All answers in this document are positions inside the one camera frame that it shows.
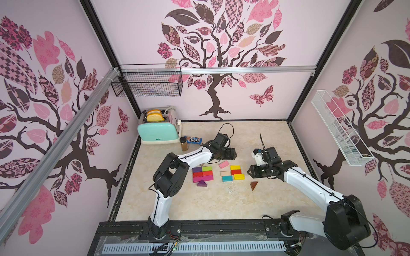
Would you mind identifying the pink block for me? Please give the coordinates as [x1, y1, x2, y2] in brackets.
[218, 161, 230, 169]

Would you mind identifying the brown triangle block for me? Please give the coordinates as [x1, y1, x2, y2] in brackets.
[250, 181, 258, 191]

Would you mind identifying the yellow block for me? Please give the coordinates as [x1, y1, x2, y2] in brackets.
[234, 174, 245, 180]
[230, 165, 241, 170]

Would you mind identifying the beige rectangular block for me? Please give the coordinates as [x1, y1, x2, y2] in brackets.
[220, 171, 231, 177]

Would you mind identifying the red block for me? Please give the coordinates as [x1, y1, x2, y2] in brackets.
[193, 172, 203, 178]
[231, 170, 242, 175]
[202, 171, 213, 177]

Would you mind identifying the lime green block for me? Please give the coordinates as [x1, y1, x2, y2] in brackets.
[202, 166, 212, 172]

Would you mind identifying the teal rectangular block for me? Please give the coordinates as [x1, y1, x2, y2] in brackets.
[222, 176, 234, 182]

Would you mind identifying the magenta block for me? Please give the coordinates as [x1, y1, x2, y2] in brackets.
[203, 176, 214, 181]
[193, 177, 203, 183]

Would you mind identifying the purple rectangular block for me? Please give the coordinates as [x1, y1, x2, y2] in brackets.
[192, 167, 202, 173]

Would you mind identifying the purple triangle block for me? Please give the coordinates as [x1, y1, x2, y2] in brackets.
[197, 180, 208, 187]

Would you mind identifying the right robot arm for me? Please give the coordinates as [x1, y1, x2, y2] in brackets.
[248, 154, 372, 250]

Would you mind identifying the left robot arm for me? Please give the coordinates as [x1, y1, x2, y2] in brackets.
[148, 146, 237, 239]

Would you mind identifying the blue candy bag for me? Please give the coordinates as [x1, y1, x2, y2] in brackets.
[185, 136, 202, 145]

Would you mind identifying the mint green toaster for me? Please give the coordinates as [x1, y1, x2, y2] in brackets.
[137, 106, 182, 145]

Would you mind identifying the yellow toast front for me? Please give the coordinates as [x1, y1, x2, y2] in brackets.
[146, 113, 165, 122]

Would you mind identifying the yellow toast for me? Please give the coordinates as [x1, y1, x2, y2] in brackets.
[146, 109, 162, 115]
[146, 113, 165, 122]

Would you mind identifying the yellow toast back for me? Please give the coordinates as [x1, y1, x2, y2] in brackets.
[146, 109, 162, 115]

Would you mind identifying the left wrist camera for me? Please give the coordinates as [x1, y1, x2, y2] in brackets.
[212, 133, 231, 149]

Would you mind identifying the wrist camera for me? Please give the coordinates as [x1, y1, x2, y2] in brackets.
[212, 133, 231, 149]
[252, 148, 267, 166]

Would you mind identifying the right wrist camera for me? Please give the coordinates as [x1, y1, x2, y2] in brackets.
[252, 148, 267, 166]

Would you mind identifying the white slotted cable duct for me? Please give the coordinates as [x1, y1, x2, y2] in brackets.
[100, 241, 286, 256]

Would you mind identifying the white wire shelf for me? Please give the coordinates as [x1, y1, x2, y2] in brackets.
[311, 90, 375, 166]

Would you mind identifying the black wire basket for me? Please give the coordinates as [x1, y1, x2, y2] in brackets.
[111, 64, 183, 97]

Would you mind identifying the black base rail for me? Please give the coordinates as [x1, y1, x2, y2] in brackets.
[87, 219, 364, 256]

